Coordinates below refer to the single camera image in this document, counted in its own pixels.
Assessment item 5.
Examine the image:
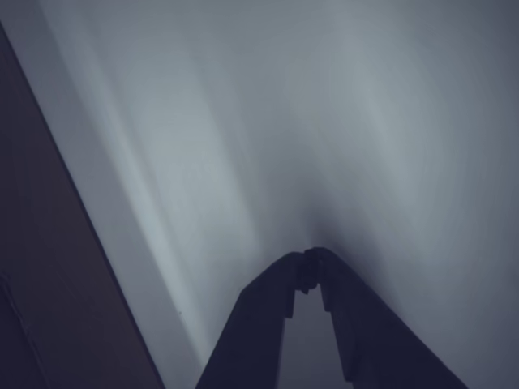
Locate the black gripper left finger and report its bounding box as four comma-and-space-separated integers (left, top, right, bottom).
194, 250, 312, 389

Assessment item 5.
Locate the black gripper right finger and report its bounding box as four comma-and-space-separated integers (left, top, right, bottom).
311, 246, 470, 389

